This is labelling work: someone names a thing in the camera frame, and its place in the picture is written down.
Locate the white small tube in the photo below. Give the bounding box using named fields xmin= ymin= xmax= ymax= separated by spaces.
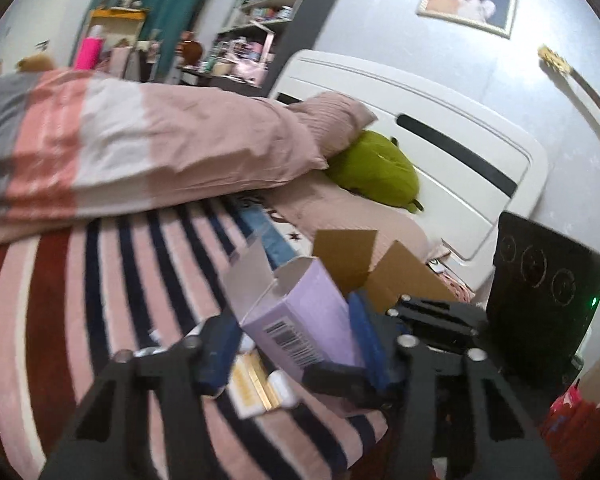
xmin=266 ymin=370 xmax=299 ymax=410

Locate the pink ribbed pillow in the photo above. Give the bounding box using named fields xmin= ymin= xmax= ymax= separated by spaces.
xmin=287 ymin=92 xmax=377 ymax=159

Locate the dark bookshelf with items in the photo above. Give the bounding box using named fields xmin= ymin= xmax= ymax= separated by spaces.
xmin=180 ymin=0 xmax=337 ymax=96

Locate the guitar neck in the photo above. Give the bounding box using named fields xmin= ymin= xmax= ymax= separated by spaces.
xmin=538 ymin=46 xmax=600 ymax=125

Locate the white bed headboard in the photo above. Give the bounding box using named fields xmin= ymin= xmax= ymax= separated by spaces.
xmin=268 ymin=50 xmax=548 ymax=290

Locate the pink grey striped duvet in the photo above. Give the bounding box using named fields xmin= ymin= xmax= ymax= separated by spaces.
xmin=0 ymin=70 xmax=326 ymax=244

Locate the yellow top desk shelf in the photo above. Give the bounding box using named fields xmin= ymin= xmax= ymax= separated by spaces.
xmin=84 ymin=6 xmax=147 ymax=49

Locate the green plush cushion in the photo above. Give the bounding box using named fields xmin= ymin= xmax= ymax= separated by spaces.
xmin=326 ymin=130 xmax=424 ymax=214

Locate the striped pink navy blanket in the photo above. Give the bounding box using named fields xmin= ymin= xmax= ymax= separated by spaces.
xmin=0 ymin=195 xmax=387 ymax=479

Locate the teal curtain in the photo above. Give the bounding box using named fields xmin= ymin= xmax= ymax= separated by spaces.
xmin=72 ymin=0 xmax=221 ymax=82

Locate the brown teddy bear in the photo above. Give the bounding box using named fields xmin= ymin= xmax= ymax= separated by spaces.
xmin=0 ymin=53 xmax=56 ymax=76

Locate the framed wall picture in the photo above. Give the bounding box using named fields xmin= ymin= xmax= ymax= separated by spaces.
xmin=416 ymin=0 xmax=518 ymax=39

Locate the lilac cosmetic box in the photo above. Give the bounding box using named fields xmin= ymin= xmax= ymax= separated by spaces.
xmin=221 ymin=237 xmax=363 ymax=382

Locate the pink thermos bottle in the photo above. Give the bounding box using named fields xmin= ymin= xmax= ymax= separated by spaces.
xmin=73 ymin=25 xmax=105 ymax=70

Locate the brown cardboard box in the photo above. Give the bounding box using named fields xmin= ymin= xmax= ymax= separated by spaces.
xmin=313 ymin=230 xmax=456 ymax=312

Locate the pink sheet lower pillow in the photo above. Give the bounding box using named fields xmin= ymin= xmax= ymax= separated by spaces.
xmin=260 ymin=171 xmax=450 ymax=263

